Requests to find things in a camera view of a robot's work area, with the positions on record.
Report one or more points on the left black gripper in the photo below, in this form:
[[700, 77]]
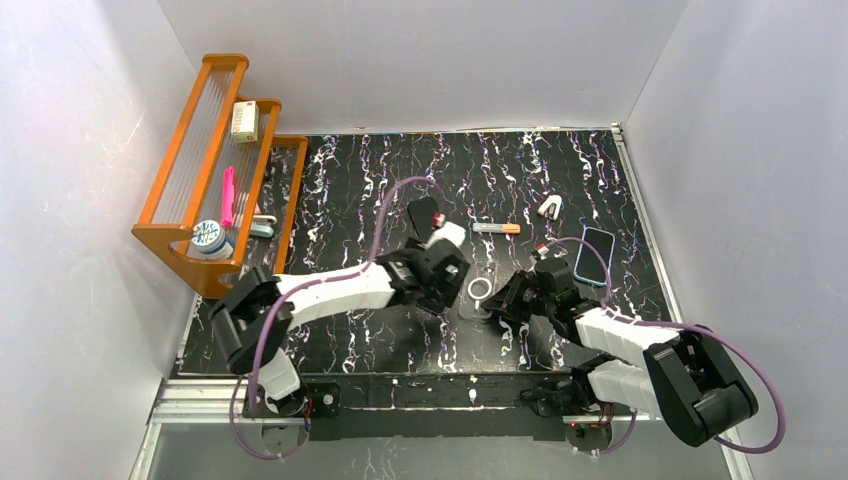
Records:
[[440, 291]]

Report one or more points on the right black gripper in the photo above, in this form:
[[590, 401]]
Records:
[[510, 300]]

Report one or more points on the clear magsafe phone case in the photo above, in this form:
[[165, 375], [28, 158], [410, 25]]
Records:
[[479, 286]]

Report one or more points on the black phone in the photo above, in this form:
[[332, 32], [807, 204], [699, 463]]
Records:
[[422, 213]]

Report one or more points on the purple phone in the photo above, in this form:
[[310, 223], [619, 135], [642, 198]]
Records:
[[438, 305]]

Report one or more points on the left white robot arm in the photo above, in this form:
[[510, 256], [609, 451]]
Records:
[[251, 321]]

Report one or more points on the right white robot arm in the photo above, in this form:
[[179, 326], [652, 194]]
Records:
[[685, 378]]

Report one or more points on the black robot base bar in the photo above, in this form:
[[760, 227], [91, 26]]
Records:
[[541, 406]]

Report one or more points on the phone in light blue case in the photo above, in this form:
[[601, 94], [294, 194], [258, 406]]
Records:
[[594, 256]]

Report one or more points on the grey and orange marker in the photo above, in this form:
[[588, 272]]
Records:
[[496, 228]]

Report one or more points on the teal and white stapler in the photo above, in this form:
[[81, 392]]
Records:
[[263, 226]]

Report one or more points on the orange wooden shelf rack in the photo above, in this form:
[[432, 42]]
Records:
[[187, 187]]

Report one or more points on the pink highlighter marker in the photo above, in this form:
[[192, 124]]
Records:
[[227, 197]]

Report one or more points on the blue and white tape roll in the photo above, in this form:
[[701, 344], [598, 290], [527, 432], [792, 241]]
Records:
[[210, 241]]

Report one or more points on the white and red box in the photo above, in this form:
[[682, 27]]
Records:
[[245, 122]]

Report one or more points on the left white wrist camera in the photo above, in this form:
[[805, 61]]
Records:
[[446, 230]]

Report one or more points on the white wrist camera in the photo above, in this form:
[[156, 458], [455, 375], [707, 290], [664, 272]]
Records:
[[540, 252], [446, 230]]

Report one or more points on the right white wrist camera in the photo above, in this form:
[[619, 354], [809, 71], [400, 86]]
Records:
[[540, 252]]

